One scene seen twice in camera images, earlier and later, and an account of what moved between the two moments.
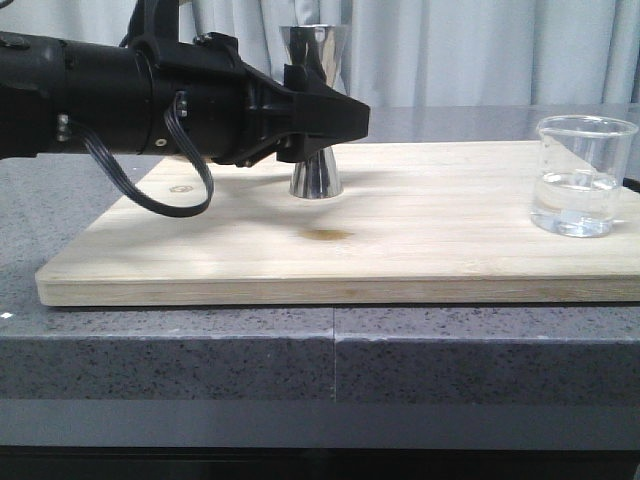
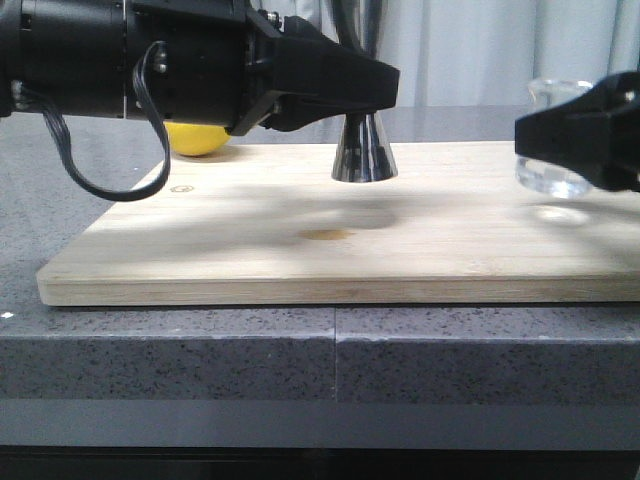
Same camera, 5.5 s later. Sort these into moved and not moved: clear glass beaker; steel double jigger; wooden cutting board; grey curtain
Moved: steel double jigger; clear glass beaker
Not moved: grey curtain; wooden cutting board
